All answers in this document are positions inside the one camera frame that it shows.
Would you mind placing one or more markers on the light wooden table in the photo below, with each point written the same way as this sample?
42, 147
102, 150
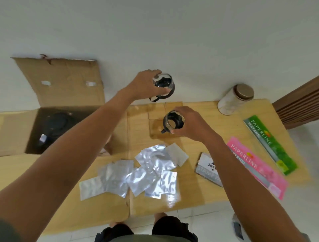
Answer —
192, 174
99, 212

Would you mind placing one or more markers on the person's black shorts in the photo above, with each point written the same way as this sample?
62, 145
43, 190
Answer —
172, 230

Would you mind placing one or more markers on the brown slatted wooden door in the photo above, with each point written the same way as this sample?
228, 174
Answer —
299, 107

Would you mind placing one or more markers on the white cylindrical jar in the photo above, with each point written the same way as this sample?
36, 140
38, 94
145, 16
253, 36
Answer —
225, 104

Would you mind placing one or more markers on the green receipt book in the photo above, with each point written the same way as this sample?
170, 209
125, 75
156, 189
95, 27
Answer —
271, 144

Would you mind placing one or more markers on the person's left forearm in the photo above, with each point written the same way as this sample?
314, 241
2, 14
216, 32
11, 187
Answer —
62, 162

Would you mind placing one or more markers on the grey stamp pad box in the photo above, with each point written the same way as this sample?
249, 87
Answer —
208, 169

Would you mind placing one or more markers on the red cardboard box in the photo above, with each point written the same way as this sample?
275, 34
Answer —
67, 79

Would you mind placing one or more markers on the gold round jar lid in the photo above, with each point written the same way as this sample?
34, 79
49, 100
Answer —
244, 91

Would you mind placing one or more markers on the glass cup black holder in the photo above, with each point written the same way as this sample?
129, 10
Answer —
169, 122
163, 83

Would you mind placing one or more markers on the person's left hand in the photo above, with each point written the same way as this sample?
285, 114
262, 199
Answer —
142, 86

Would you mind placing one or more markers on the person's left leg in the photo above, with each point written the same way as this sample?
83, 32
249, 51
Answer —
118, 222

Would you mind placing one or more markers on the person's leg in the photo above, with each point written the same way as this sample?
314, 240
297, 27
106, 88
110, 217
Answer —
118, 222
160, 216

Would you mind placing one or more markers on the glass teapot black lid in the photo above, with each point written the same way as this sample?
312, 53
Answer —
58, 124

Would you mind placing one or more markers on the person's right leg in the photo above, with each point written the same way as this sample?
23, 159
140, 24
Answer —
160, 216

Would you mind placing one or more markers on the person's grey-green shirt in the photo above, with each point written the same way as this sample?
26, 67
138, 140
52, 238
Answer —
7, 234

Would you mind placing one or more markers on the person's right hand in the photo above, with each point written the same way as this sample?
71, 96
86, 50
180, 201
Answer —
197, 127

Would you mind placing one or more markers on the pile of silver foil packets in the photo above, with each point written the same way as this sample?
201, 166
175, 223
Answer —
149, 172

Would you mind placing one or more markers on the wooden coaster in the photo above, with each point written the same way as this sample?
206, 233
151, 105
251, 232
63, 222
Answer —
155, 129
156, 112
174, 104

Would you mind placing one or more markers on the pink receipt book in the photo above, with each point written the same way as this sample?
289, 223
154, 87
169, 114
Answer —
259, 169

